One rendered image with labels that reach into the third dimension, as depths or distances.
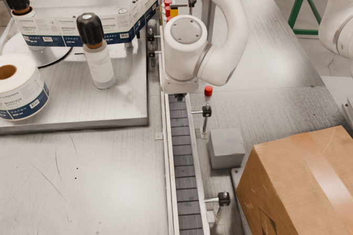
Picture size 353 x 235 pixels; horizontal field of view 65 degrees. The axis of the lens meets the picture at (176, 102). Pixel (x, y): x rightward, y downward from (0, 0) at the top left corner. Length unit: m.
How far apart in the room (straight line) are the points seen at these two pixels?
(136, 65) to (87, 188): 0.55
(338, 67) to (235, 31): 2.40
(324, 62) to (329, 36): 2.01
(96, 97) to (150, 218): 0.50
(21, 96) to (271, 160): 0.82
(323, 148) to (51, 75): 1.02
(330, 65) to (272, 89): 1.69
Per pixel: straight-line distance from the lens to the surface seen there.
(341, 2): 0.81
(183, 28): 0.54
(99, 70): 1.07
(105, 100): 1.09
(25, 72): 1.09
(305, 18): 3.45
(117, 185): 0.95
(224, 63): 0.55
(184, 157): 0.92
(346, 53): 0.88
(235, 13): 0.54
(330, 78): 1.39
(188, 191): 0.87
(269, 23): 1.62
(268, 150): 0.68
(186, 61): 0.55
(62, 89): 1.19
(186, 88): 0.72
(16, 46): 1.48
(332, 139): 0.76
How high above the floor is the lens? 1.68
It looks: 49 degrees down
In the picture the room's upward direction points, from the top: straight up
